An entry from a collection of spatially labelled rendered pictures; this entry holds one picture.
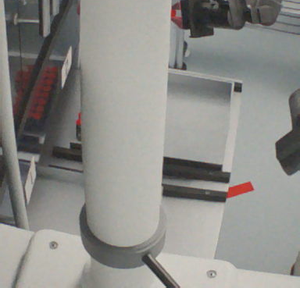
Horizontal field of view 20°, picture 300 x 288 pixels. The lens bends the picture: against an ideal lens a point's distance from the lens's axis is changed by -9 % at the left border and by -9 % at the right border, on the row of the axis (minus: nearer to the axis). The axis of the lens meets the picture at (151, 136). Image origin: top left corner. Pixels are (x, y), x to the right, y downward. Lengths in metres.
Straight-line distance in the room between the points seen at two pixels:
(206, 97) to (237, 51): 1.45
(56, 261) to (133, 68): 0.40
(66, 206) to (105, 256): 1.10
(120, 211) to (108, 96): 0.14
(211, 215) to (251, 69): 1.65
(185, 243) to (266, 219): 1.18
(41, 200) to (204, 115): 0.45
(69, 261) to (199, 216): 0.95
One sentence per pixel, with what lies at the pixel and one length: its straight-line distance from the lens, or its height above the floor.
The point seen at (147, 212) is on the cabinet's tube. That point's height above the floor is 1.78.
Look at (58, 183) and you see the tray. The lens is 2.00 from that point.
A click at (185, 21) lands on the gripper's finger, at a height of 1.24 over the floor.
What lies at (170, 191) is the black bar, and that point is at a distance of 1.98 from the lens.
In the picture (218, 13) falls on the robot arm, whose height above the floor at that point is 1.31.
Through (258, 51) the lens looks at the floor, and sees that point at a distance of 3.65.
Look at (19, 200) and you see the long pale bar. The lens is 1.45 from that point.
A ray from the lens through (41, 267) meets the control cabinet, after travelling 1.03.
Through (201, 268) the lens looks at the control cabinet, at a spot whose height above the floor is 1.58.
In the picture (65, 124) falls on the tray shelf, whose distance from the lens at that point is 2.12.
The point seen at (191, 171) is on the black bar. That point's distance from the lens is 2.01.
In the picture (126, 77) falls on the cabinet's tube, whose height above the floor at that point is 1.96.
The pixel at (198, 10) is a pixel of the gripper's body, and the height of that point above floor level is 1.28.
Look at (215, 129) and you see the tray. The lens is 2.12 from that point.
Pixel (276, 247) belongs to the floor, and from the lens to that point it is 3.01.
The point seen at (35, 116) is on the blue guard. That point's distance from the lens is 1.81.
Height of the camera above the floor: 2.45
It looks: 48 degrees down
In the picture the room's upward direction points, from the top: 3 degrees clockwise
